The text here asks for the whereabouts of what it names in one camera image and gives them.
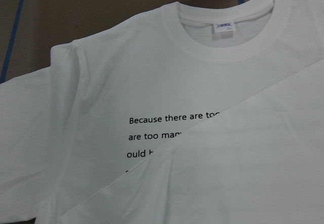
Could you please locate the white long-sleeve printed shirt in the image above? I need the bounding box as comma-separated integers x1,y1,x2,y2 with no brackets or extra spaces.
1,0,323,223

